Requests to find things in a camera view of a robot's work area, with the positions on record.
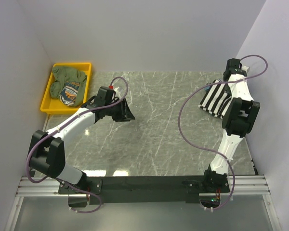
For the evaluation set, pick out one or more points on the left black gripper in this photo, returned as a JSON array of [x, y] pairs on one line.
[[125, 115]]

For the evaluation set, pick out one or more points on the black white striped top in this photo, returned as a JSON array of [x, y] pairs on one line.
[[217, 99]]

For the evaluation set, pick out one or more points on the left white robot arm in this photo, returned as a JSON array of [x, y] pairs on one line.
[[47, 148]]

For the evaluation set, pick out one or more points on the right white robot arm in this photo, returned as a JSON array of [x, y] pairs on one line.
[[238, 121]]

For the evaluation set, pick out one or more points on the olive patterned garment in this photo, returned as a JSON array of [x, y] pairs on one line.
[[69, 85]]

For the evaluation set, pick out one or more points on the yellow plastic bin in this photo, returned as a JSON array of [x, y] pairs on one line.
[[54, 106]]

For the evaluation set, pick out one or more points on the black base beam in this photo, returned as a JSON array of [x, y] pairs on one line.
[[141, 189]]

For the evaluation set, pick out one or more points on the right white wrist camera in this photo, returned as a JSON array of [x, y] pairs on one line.
[[245, 69]]

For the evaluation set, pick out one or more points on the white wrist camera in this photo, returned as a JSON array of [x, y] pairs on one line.
[[245, 69], [118, 89]]

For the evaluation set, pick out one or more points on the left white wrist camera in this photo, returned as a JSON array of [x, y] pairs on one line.
[[118, 89]]

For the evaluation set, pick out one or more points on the aluminium rail frame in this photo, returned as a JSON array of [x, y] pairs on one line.
[[244, 185]]

